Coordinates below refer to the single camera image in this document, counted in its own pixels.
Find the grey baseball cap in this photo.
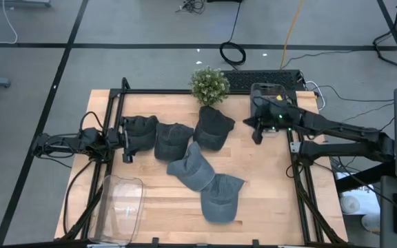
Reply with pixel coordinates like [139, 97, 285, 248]
[199, 173, 246, 225]
[166, 141, 217, 193]

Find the thin black floor cable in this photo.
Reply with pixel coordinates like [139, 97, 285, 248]
[283, 50, 354, 70]
[322, 84, 396, 104]

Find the coiled black floor cable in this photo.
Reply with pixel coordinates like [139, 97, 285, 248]
[218, 1, 247, 66]

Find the white round container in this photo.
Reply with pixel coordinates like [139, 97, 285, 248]
[362, 213, 380, 232]

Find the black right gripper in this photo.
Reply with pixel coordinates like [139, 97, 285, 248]
[242, 103, 291, 145]

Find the white paper roll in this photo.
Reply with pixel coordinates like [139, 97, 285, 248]
[339, 195, 360, 215]

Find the black desk beam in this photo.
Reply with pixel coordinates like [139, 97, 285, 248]
[334, 160, 396, 194]

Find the black baseball cap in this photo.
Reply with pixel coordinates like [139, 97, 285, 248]
[120, 114, 159, 155]
[154, 122, 195, 163]
[192, 105, 236, 152]

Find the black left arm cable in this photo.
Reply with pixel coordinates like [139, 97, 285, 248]
[79, 110, 105, 134]

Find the small potted green plant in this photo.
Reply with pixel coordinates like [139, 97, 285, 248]
[188, 65, 232, 107]

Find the black cable bundle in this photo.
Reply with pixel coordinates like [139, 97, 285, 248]
[176, 0, 206, 14]

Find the clear plastic bin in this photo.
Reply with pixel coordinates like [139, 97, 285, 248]
[249, 82, 288, 120]
[87, 174, 147, 247]

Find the black metal table frame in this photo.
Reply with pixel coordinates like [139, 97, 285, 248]
[59, 76, 347, 246]

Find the black arm base cable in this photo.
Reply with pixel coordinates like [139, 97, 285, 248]
[63, 160, 94, 237]

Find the yellow cable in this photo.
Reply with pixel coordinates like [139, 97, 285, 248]
[279, 0, 305, 70]

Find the black keyboard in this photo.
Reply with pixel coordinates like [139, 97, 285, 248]
[221, 69, 306, 93]

